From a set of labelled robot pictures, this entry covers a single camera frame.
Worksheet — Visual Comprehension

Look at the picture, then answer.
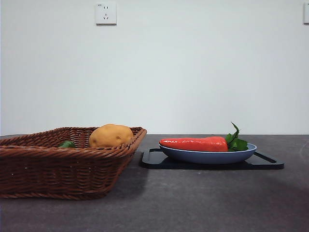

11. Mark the orange carrot with green leaves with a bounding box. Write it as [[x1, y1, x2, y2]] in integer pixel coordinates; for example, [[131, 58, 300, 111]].
[[159, 121, 249, 153]]

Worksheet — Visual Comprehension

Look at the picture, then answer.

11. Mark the light blue plate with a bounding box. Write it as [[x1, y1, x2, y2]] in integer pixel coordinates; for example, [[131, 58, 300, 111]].
[[158, 142, 258, 165]]

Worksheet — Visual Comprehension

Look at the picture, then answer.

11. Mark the black flat tray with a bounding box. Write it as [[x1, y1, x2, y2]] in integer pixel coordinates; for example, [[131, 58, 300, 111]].
[[140, 147, 285, 170]]

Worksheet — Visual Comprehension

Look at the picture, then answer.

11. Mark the yellow-brown potato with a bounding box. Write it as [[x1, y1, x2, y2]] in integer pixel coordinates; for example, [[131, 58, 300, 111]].
[[88, 123, 135, 148]]

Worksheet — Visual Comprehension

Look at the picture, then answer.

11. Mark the green chili pepper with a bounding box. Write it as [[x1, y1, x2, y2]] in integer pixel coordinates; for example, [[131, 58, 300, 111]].
[[57, 141, 76, 149]]

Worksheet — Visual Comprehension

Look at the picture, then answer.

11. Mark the brown woven wicker basket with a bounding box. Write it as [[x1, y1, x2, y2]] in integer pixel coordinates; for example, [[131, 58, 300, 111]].
[[0, 127, 148, 201]]

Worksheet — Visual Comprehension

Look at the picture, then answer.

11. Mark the white wall power socket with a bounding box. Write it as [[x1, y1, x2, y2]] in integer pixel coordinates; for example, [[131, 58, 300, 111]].
[[96, 2, 117, 26]]

